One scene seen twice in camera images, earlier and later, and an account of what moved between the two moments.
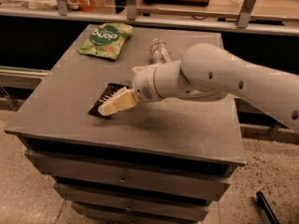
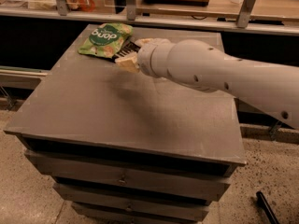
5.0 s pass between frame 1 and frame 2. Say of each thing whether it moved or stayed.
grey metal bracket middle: stayed
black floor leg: stayed
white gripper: moved
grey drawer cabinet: stayed
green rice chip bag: stayed
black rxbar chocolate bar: moved
